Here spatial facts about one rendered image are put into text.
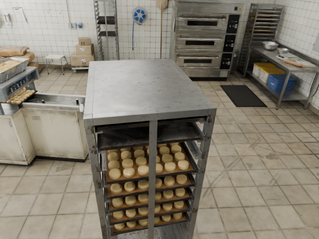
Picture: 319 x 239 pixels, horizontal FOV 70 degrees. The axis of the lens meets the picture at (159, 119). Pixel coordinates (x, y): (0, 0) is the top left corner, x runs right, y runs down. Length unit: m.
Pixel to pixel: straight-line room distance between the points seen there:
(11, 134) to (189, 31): 4.22
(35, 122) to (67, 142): 0.46
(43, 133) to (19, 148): 0.33
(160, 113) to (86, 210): 2.19
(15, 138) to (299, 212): 3.48
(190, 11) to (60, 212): 4.67
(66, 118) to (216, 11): 4.16
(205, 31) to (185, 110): 4.98
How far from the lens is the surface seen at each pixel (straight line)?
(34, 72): 3.54
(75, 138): 3.17
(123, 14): 6.63
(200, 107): 0.87
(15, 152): 3.48
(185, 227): 1.43
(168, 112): 0.82
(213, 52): 6.02
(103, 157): 1.00
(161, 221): 1.32
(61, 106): 2.99
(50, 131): 3.25
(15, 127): 3.21
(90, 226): 2.74
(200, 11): 5.75
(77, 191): 3.07
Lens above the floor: 2.22
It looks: 31 degrees down
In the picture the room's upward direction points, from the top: 2 degrees clockwise
